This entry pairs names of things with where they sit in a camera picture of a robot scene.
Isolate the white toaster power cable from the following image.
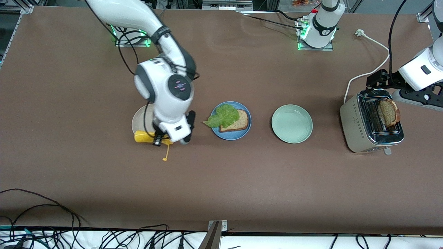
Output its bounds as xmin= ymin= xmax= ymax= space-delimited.
xmin=343 ymin=29 xmax=391 ymax=104

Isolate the beige chrome toaster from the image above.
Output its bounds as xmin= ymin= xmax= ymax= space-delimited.
xmin=339 ymin=89 xmax=405 ymax=155

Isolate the blue round plate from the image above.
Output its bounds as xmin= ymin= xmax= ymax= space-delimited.
xmin=211 ymin=101 xmax=252 ymax=141

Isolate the aluminium profile post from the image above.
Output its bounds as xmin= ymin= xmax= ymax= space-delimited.
xmin=198 ymin=221 xmax=222 ymax=249

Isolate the brown bread slice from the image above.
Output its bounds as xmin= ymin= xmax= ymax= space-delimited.
xmin=219 ymin=109 xmax=250 ymax=133
xmin=377 ymin=99 xmax=401 ymax=127

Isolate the grey power strip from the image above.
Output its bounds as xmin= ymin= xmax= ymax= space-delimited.
xmin=202 ymin=0 xmax=253 ymax=10

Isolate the aluminium table frame rail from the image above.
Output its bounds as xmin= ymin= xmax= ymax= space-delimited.
xmin=0 ymin=0 xmax=36 ymax=70

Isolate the aluminium corner bracket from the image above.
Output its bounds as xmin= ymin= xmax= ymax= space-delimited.
xmin=416 ymin=2 xmax=433 ymax=24

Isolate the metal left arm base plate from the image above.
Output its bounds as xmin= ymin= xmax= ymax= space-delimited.
xmin=297 ymin=19 xmax=334 ymax=52

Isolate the green lettuce leaf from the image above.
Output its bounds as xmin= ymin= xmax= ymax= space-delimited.
xmin=203 ymin=104 xmax=241 ymax=129

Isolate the pale green round plate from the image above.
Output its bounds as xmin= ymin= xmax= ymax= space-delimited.
xmin=271 ymin=104 xmax=313 ymax=144

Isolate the white round plate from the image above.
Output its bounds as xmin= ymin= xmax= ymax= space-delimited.
xmin=132 ymin=104 xmax=157 ymax=136

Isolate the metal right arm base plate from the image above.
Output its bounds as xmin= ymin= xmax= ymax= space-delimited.
xmin=114 ymin=24 xmax=154 ymax=47

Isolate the yellow squeeze bottle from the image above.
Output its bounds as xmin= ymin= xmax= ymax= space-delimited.
xmin=134 ymin=130 xmax=174 ymax=162

